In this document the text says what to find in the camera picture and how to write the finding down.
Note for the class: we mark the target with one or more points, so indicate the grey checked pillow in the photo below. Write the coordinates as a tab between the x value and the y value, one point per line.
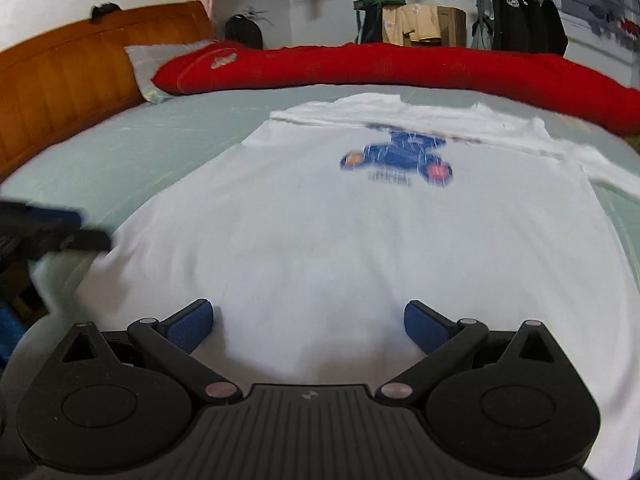
145	67

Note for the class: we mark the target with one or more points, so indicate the black jacket with round emblem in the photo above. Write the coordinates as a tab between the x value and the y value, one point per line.
510	20

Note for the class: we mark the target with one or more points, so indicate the small red garment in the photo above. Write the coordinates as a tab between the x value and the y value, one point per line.
628	26

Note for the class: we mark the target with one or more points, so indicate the blue bag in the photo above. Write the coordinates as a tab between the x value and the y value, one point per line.
10	330

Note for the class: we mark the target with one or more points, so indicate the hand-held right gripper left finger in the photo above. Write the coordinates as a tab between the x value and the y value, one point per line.
190	327

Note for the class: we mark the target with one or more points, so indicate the wooden headboard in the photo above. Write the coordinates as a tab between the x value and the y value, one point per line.
65	75

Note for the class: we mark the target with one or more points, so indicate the metal wall hook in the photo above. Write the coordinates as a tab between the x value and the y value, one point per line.
257	14

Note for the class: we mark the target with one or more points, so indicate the white printed sweatshirt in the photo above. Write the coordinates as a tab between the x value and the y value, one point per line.
325	240

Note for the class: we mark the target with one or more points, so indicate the teal hanging garment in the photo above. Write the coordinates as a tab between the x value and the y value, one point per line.
480	35

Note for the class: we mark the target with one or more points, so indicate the black backpack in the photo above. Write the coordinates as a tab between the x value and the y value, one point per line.
244	34

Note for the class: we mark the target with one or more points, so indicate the small black item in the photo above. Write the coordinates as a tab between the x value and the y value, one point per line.
105	11

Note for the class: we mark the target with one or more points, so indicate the beige flower shirt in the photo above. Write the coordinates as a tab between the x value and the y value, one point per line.
420	25

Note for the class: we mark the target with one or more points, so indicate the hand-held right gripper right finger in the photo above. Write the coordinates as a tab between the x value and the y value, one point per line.
425	327

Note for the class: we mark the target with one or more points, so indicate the red quilt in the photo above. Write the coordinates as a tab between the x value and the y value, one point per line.
400	67

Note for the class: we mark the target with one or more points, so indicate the green checked bed sheet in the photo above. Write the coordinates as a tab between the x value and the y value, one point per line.
150	150

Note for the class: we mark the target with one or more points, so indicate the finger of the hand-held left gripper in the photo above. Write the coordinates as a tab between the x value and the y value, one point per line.
50	216
75	241

